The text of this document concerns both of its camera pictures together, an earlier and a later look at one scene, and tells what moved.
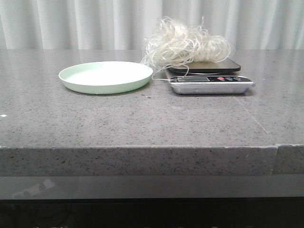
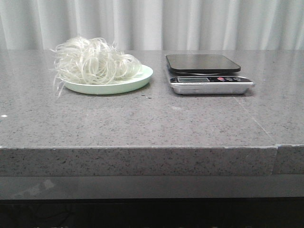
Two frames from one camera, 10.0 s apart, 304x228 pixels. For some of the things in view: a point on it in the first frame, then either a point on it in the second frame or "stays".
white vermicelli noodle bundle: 174,44 → 83,60
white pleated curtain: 252,24 stays
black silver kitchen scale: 209,78 stays
